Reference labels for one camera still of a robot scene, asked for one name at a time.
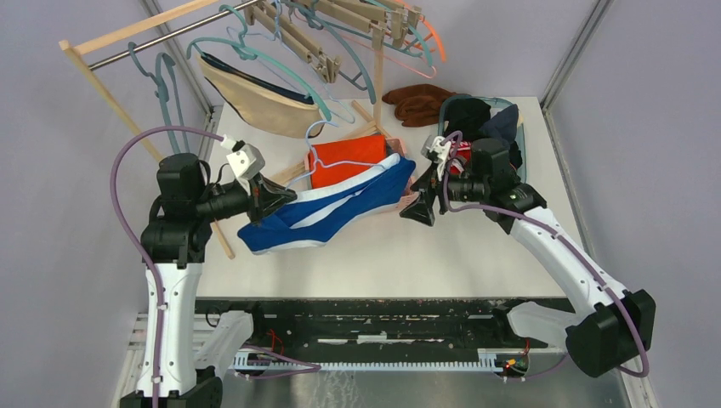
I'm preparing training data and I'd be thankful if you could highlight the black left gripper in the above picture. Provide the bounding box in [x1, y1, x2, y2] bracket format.
[194, 170, 297, 226]

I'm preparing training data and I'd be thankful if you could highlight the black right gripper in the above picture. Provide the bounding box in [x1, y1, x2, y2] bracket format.
[400, 159, 489, 226]

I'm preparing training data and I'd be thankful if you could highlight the blue white-lettered underwear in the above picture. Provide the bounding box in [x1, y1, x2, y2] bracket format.
[237, 154, 416, 255]

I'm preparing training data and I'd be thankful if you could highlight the cream navy labelled underwear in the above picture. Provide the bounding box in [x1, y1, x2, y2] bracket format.
[480, 105, 520, 147]

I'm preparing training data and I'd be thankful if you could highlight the grey-blue plastic hanger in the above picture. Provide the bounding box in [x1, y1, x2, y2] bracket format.
[128, 42, 185, 127]

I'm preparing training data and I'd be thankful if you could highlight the light blue wire hanger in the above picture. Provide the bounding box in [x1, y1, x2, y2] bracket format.
[226, 3, 356, 124]

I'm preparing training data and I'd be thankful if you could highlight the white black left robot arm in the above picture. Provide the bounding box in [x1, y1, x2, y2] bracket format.
[119, 150, 296, 407]

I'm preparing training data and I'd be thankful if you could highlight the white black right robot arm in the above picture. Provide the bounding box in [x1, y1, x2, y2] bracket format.
[400, 132, 656, 378]

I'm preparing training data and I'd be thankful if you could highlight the beige navy-trimmed underwear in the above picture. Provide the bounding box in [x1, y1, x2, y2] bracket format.
[196, 54, 325, 139]

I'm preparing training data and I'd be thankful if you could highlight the teal plastic hanger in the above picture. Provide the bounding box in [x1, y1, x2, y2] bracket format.
[185, 4, 332, 122]

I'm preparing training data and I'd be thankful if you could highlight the wooden clip hanger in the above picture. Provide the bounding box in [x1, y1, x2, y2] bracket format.
[244, 1, 341, 83]

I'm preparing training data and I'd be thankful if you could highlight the orange plastic hanger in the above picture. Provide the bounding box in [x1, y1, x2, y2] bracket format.
[397, 0, 447, 64]

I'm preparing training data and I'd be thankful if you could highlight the pink perforated plastic basket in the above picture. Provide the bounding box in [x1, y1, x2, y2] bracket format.
[304, 138, 421, 218]

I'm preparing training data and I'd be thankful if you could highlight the orange folded garment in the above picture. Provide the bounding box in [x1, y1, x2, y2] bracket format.
[307, 134, 388, 189]

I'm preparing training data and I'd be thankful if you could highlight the red white garment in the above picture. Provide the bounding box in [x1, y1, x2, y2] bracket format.
[450, 141, 472, 174]

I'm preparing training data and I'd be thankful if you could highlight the black garment in basket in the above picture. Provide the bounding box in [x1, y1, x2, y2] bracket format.
[443, 98, 491, 142]

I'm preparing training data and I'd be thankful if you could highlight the brown cloth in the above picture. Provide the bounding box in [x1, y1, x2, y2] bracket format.
[382, 84, 456, 128]

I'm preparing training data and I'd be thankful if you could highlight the teal oval laundry basket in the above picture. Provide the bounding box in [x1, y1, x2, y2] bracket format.
[437, 93, 525, 179]

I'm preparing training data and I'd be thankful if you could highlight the wooden clothes rack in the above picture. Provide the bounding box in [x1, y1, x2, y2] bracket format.
[59, 0, 395, 260]

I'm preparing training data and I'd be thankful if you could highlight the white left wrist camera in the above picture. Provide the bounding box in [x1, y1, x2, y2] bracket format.
[220, 134, 265, 180]

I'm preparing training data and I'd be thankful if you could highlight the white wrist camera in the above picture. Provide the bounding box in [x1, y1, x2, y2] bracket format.
[220, 134, 265, 180]
[421, 135, 453, 167]

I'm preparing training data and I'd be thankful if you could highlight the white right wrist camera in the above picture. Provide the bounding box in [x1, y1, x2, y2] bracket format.
[421, 135, 453, 167]

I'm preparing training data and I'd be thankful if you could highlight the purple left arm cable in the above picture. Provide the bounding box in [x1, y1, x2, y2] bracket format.
[110, 125, 238, 408]

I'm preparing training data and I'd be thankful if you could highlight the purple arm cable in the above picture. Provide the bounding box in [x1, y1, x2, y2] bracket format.
[110, 125, 238, 408]
[439, 130, 650, 379]

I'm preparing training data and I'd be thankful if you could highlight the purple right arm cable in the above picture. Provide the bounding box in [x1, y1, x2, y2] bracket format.
[439, 130, 650, 379]

